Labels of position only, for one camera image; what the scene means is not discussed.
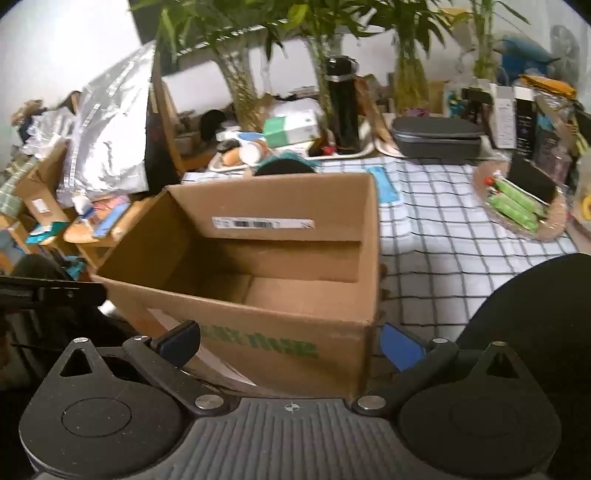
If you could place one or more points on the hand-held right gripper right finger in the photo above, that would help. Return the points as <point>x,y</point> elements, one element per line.
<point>400,351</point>

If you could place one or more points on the wooden stool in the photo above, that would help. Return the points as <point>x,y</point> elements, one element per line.
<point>92,233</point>

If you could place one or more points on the grey zip case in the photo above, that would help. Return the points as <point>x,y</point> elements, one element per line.
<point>434,138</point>

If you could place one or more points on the blue face mask packet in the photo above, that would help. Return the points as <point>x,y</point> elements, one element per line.
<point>385,187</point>

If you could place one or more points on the small white bottle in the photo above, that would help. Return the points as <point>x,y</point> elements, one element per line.
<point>81,203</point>

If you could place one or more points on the tall white box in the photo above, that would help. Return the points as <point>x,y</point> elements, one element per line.
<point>503,115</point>

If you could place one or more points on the bamboo in glass vase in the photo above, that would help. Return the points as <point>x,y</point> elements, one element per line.
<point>240,92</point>
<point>318,60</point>
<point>482,60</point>
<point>408,83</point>

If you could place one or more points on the green white tissue pack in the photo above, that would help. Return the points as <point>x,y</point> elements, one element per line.
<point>295,129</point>

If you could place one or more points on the brown cardboard box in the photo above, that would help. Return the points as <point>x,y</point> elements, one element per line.
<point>277,332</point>

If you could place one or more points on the black thermos bottle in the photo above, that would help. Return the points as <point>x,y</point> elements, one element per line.
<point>344,115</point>

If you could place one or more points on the teal bath loofah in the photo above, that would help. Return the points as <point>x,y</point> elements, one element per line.
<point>277,158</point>

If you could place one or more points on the tall black box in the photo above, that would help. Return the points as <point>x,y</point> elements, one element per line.
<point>526,122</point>

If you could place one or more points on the blue plush toy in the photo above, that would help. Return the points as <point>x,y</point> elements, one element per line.
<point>526,50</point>

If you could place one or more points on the white spray bottle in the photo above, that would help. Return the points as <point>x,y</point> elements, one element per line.
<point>244,136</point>

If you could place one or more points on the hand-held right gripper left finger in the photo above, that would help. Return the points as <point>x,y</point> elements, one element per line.
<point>178,345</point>

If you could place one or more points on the black round object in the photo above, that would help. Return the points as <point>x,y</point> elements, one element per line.
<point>212,123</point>

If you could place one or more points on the wooden chair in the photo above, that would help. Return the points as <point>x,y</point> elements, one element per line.
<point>168,129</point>

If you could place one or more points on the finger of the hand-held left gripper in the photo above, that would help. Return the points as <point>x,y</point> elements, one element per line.
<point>55,290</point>

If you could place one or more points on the small cardboard box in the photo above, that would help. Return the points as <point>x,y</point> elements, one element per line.
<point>39,194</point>

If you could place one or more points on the silver foil bag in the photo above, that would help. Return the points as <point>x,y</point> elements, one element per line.
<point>111,138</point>

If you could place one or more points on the green packet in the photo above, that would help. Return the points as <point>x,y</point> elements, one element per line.
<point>521,196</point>
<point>510,213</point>

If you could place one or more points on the white plastic tray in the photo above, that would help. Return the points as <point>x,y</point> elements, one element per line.
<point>351,153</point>

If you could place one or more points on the white cap bottle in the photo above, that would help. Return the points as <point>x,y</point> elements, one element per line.
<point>251,153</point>

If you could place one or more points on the yellow tape roll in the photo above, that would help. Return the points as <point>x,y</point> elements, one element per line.
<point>584,203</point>

